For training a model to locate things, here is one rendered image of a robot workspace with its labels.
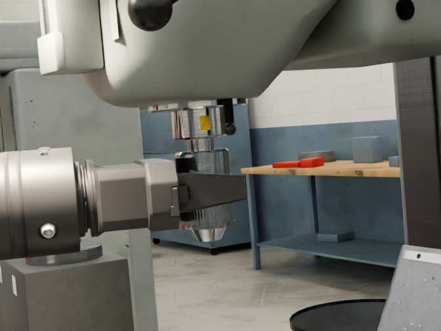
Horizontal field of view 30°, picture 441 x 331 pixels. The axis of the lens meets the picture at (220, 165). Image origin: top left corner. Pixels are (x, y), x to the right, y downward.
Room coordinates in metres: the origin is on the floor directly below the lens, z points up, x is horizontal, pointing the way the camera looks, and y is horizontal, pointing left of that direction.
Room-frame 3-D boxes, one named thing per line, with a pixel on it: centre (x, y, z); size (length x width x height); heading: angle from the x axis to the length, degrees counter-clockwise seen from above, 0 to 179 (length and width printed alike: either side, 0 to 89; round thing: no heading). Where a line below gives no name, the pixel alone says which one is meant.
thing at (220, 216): (0.71, 0.02, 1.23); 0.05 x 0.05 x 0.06
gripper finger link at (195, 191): (0.68, 0.01, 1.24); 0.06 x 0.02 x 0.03; 101
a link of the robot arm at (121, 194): (0.69, 0.10, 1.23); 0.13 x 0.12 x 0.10; 12
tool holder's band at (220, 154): (0.71, 0.02, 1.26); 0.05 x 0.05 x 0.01
